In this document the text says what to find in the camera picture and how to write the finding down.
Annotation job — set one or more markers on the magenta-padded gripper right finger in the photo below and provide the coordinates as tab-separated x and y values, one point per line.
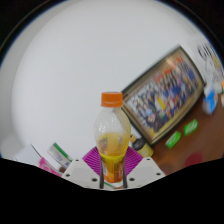
145	171

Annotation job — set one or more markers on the pink shuttlecock tube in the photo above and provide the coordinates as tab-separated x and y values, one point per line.
46	165

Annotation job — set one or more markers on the white blue-capped body wash bottle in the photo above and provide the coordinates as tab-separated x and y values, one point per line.
60	155

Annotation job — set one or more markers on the brown yellow-labelled pump bottle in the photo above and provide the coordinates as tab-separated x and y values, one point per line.
143	148

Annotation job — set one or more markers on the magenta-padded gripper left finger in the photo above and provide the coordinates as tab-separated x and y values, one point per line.
81	171

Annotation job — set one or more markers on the framed group photo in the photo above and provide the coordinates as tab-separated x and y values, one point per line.
163	96

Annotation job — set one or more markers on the orange-capped clear drink bottle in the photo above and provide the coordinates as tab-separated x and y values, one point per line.
112	130

